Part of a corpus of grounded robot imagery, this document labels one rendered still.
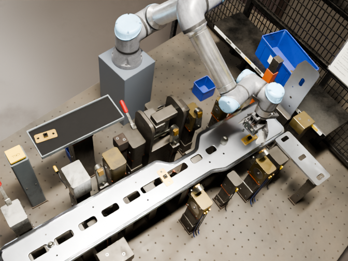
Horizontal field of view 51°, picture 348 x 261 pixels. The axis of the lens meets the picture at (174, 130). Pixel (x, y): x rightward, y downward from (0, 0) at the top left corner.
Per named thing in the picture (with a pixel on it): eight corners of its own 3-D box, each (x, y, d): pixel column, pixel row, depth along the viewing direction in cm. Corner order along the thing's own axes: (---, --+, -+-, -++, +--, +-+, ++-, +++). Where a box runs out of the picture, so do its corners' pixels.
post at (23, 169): (32, 209, 175) (10, 168, 139) (26, 196, 178) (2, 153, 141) (47, 201, 178) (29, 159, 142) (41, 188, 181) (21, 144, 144)
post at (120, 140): (118, 184, 188) (118, 145, 154) (113, 176, 190) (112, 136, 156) (126, 179, 190) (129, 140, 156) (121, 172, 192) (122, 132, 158)
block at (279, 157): (263, 193, 196) (284, 170, 172) (249, 176, 201) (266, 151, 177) (273, 187, 199) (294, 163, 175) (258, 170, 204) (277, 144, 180)
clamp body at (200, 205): (191, 241, 178) (206, 216, 149) (177, 220, 182) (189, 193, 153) (202, 233, 180) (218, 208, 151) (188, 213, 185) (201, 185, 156)
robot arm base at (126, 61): (105, 56, 180) (104, 41, 172) (128, 42, 187) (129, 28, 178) (125, 74, 175) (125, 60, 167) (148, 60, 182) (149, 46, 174)
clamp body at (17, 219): (29, 252, 165) (9, 227, 135) (17, 230, 170) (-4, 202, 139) (44, 243, 168) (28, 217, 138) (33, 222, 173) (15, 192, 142)
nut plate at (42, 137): (36, 143, 143) (35, 142, 142) (33, 135, 145) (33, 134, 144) (57, 136, 146) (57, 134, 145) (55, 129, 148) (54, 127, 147)
